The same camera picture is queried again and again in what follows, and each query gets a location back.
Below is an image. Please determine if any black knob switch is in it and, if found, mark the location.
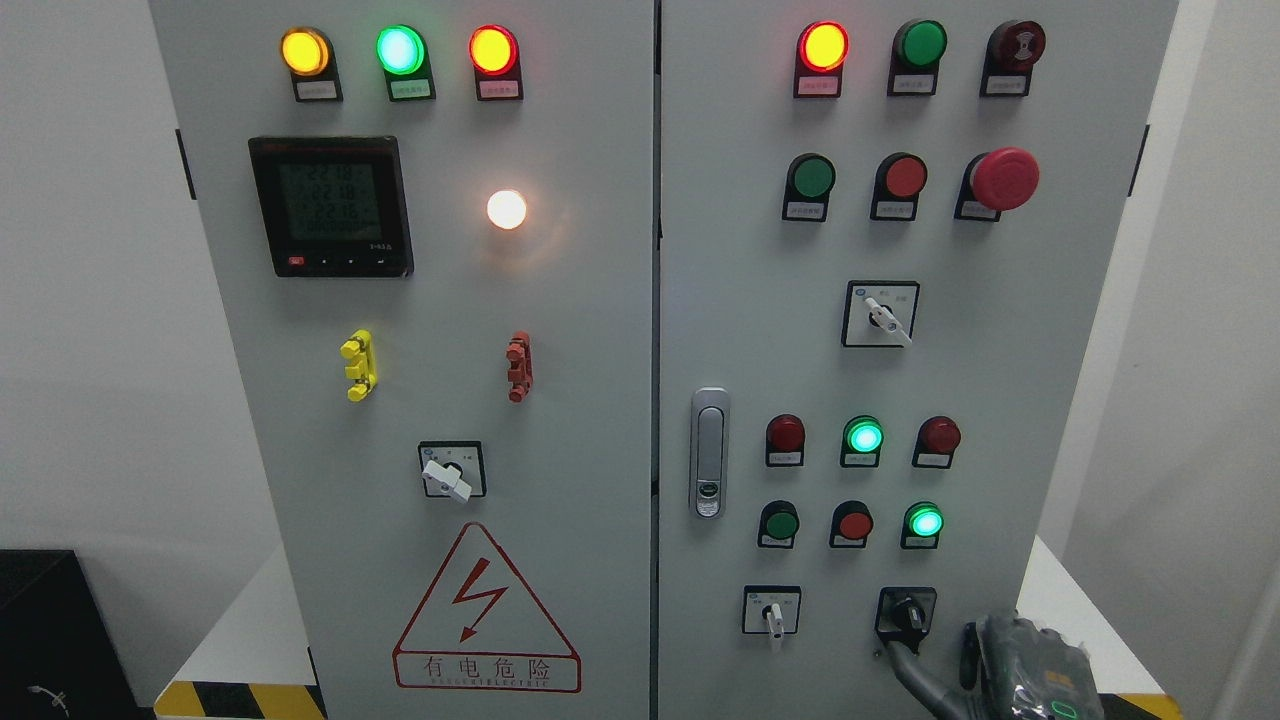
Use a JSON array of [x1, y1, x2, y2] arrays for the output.
[[874, 585, 938, 655]]

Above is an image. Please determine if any dark red indicator light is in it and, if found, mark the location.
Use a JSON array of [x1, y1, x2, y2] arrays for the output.
[[765, 414, 806, 468]]

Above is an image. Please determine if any white lit indicator light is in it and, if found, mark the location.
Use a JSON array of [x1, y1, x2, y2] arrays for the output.
[[485, 190, 529, 231]]

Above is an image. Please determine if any green push button lower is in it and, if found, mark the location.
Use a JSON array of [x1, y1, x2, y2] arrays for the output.
[[756, 500, 800, 550]]

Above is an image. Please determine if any green push button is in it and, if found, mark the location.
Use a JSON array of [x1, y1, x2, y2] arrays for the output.
[[781, 152, 836, 223], [756, 500, 800, 550]]

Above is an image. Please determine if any green lit indicator middle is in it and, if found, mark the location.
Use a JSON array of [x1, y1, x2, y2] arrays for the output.
[[840, 415, 884, 468]]

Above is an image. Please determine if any grey left cabinet door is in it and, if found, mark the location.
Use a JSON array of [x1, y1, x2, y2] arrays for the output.
[[150, 1, 655, 719]]

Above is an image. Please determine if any grey cabinet door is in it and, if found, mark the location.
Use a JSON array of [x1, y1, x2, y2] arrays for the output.
[[150, 1, 655, 719], [652, 1, 1179, 719]]

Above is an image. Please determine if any green push button upper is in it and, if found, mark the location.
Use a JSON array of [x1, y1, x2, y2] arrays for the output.
[[781, 152, 836, 223]]

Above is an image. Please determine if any red push button lower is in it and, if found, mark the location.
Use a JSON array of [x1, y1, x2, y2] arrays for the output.
[[828, 500, 874, 550]]

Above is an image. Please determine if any red push button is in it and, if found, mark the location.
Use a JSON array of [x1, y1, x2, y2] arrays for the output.
[[869, 152, 928, 222], [828, 500, 874, 550]]

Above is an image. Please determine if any grey right cabinet door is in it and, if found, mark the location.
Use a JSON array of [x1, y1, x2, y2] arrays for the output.
[[652, 1, 1179, 719]]

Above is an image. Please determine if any red indicator light right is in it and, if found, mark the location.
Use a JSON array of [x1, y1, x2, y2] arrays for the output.
[[911, 416, 963, 470]]

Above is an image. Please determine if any red electric warning sticker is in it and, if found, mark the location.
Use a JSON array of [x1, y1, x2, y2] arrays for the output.
[[392, 521, 582, 694]]

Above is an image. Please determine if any red push button upper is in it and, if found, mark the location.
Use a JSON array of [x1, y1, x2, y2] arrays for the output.
[[869, 152, 928, 222]]

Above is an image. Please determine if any green illuminated button lower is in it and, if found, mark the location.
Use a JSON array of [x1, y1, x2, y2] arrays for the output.
[[899, 501, 945, 550]]

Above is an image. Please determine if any red indicator light left door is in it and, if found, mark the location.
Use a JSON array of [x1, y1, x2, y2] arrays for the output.
[[468, 24, 524, 101]]

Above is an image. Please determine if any black digital power meter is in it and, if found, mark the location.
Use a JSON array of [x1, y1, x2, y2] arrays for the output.
[[247, 135, 413, 278]]

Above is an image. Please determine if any red lit indicator right door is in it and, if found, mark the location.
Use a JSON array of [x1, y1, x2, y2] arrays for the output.
[[794, 20, 851, 99]]

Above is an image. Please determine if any green lit indicator light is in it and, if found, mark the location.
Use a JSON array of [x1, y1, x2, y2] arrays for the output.
[[375, 24, 436, 102]]

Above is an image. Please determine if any red emergency stop button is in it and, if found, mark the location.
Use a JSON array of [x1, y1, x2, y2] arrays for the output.
[[954, 146, 1041, 223]]

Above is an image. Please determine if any green unlit indicator light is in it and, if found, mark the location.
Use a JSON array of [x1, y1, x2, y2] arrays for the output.
[[886, 18, 948, 97]]

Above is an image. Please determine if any yellow indicator light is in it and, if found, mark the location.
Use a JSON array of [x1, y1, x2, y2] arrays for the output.
[[279, 26, 343, 102]]

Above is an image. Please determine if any white platform with hazard stripes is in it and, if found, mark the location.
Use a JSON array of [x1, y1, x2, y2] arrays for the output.
[[154, 539, 1183, 719]]

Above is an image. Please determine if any black box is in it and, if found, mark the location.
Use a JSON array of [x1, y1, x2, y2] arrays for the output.
[[1, 550, 142, 719]]

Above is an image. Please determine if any silver door lock handle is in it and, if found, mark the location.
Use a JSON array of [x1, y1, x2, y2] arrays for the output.
[[689, 387, 731, 519]]

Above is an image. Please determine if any white handle selector switch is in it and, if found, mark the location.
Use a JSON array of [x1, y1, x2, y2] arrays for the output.
[[417, 439, 486, 503]]

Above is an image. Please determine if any upper right selector switch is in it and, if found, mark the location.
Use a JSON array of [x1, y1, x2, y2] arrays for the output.
[[841, 281, 922, 348]]

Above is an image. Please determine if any lower white selector switch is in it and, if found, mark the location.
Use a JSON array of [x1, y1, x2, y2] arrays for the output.
[[741, 584, 803, 653]]

